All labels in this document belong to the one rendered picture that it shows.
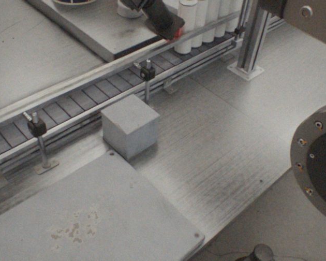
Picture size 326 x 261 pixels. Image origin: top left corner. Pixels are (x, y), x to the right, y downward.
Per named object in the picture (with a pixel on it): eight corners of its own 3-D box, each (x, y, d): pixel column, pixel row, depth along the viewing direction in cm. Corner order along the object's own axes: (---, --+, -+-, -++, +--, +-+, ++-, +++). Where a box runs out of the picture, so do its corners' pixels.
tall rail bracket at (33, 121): (39, 148, 88) (26, 95, 76) (56, 167, 84) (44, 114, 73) (27, 155, 86) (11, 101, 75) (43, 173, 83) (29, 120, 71)
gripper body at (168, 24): (160, 8, 103) (149, -8, 96) (187, 23, 98) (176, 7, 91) (146, 26, 103) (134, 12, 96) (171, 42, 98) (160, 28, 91)
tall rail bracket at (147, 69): (136, 97, 103) (137, 46, 92) (153, 111, 100) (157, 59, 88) (127, 102, 102) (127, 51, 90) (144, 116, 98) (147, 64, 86)
